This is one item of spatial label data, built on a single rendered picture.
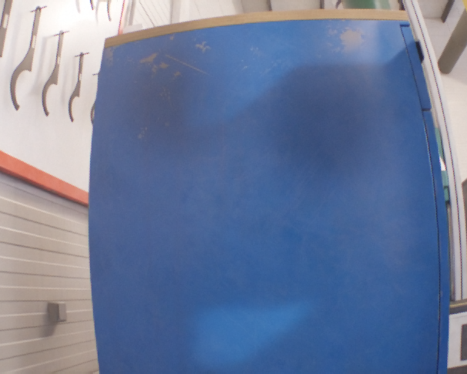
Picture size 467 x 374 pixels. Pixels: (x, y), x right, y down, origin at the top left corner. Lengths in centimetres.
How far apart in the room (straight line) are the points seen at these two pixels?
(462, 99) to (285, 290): 1170
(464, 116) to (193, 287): 1154
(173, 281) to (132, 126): 25
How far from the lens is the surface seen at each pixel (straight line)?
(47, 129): 167
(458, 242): 167
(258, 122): 66
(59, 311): 165
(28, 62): 152
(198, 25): 76
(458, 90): 1227
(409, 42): 76
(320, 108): 66
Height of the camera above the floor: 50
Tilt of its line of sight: 13 degrees up
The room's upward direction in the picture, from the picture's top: 2 degrees counter-clockwise
